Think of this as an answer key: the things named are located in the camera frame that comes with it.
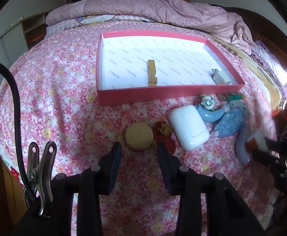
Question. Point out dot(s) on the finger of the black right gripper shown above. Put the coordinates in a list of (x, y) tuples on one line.
[(266, 159), (274, 145)]

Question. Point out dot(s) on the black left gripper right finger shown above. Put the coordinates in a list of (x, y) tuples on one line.
[(227, 213)]

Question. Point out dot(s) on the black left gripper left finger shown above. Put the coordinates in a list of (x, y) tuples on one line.
[(97, 180)]

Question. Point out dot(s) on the blue correction tape dispenser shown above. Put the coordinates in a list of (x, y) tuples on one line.
[(230, 123)]

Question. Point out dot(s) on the grey perforated metal block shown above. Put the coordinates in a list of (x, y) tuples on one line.
[(243, 106)]

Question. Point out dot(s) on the round wooden disc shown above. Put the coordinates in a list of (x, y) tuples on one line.
[(139, 136)]

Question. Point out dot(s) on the green orange battery pack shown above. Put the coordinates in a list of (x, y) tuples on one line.
[(227, 97)]

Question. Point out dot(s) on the light blue handle toy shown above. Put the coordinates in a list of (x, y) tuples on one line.
[(212, 116)]

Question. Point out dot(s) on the red toy keychain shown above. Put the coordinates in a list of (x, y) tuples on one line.
[(163, 134)]

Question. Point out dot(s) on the green white figure keychain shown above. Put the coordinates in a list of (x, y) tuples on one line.
[(207, 102)]

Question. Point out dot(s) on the white earbuds case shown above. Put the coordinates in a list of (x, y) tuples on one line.
[(189, 128)]

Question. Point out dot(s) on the white charger plug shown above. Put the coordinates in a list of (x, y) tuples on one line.
[(220, 77)]

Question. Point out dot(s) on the wooden phone stand bar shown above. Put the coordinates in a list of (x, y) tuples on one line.
[(152, 79)]

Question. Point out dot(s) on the white orange jar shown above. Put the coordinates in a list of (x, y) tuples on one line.
[(256, 140)]

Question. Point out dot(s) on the yellow brown blanket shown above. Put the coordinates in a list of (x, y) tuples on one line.
[(274, 94)]

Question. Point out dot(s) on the metal spring clip left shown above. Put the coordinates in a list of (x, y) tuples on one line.
[(39, 174)]

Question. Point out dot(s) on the pink floral bedsheet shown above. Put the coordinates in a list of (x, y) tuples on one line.
[(59, 102)]

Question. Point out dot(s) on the dark wooden headboard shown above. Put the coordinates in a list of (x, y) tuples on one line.
[(264, 30)]

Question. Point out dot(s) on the pink shallow cardboard box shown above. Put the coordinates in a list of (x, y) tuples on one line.
[(183, 67)]

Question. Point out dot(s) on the cartoon print pillow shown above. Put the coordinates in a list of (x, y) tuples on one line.
[(88, 20)]

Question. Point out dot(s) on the pink quilted blanket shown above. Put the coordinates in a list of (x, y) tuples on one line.
[(227, 26)]

